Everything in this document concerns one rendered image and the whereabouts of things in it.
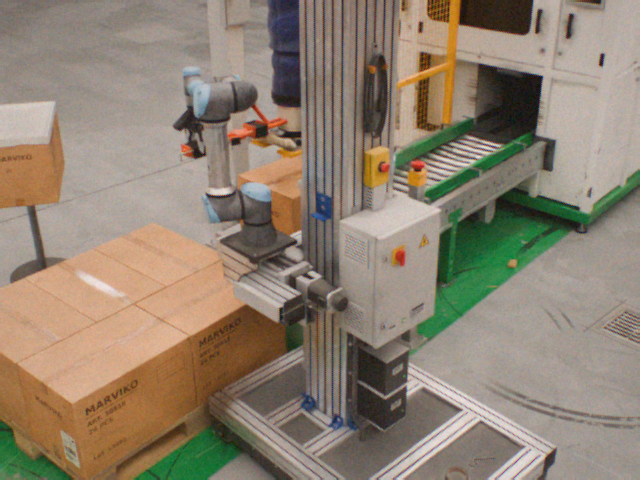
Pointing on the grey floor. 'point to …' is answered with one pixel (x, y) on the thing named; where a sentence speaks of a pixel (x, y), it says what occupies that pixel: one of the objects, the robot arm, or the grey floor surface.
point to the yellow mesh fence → (442, 64)
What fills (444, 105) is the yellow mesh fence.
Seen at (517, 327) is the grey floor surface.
